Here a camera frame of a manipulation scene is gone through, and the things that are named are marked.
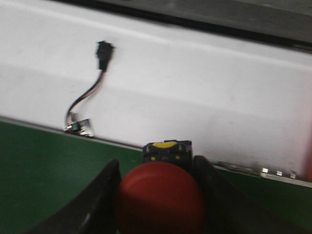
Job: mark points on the red plastic tray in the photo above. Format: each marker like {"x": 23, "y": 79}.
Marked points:
{"x": 308, "y": 163}

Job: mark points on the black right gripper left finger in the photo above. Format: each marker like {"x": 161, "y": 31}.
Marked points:
{"x": 91, "y": 212}

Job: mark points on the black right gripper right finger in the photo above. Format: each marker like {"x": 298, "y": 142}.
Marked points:
{"x": 230, "y": 211}

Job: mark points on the small green sensor board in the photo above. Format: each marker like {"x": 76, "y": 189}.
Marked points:
{"x": 80, "y": 128}

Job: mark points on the black connector with wires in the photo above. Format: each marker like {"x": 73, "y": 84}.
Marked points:
{"x": 104, "y": 54}

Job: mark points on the green conveyor belt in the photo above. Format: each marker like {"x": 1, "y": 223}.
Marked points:
{"x": 42, "y": 170}

